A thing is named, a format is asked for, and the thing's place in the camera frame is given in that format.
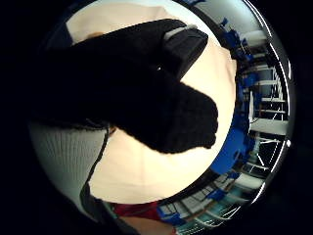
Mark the white desk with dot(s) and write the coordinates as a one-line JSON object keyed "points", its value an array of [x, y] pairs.
{"points": [[256, 37], [270, 126]]}

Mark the blue chair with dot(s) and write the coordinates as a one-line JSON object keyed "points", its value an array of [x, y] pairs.
{"points": [[232, 148], [232, 38], [216, 195], [172, 218], [250, 79]]}

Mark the the person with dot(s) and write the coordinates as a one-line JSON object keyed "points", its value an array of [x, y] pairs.
{"points": [[138, 210]]}

